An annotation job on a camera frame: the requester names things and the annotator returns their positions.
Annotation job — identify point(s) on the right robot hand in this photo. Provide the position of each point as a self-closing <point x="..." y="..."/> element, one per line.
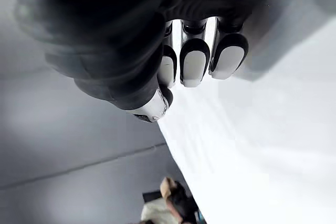
<point x="110" y="37"/>

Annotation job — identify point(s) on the cream cloth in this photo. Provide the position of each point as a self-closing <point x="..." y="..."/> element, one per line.
<point x="155" y="212"/>

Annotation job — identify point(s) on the white bed sheet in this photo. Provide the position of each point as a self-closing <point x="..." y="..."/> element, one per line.
<point x="262" y="142"/>

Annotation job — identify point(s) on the beige plush toy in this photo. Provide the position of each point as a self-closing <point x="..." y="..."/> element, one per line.
<point x="168" y="186"/>

